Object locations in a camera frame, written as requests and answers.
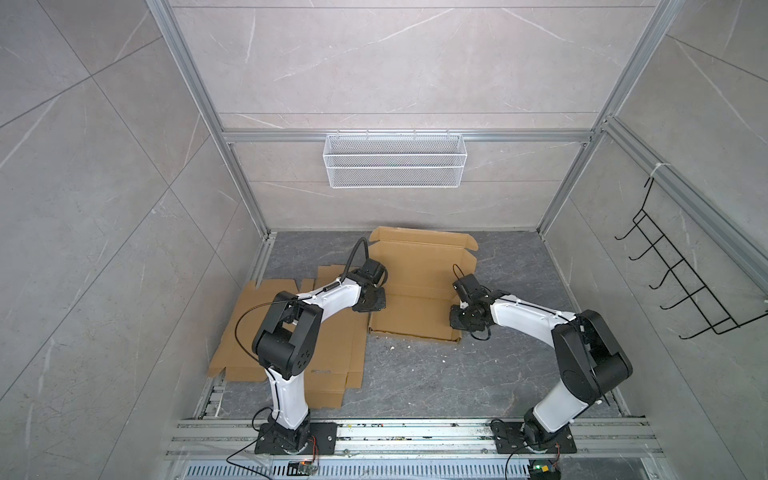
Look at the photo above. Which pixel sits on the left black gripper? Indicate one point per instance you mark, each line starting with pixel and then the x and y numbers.
pixel 382 300

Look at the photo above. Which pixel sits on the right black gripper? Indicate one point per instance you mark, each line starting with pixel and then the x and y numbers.
pixel 455 323

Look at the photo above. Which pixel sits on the cardboard box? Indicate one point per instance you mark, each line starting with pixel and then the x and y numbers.
pixel 337 364
pixel 422 266

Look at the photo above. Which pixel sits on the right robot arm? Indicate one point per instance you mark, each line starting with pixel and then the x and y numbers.
pixel 590 360

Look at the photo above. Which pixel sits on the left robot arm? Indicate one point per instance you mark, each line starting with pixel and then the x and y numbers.
pixel 286 340

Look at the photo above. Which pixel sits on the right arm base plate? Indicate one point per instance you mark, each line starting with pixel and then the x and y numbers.
pixel 521 437

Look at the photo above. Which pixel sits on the white wire mesh basket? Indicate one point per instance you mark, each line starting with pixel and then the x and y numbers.
pixel 416 160

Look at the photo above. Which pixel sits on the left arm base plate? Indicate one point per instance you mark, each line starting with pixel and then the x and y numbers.
pixel 309 437

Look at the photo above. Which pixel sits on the aluminium frame profile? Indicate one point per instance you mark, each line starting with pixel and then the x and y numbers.
pixel 744 252

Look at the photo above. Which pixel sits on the aluminium mounting rail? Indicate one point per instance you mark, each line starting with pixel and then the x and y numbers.
pixel 420 438

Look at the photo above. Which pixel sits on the black wire hook rack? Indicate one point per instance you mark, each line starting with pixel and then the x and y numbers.
pixel 717 318

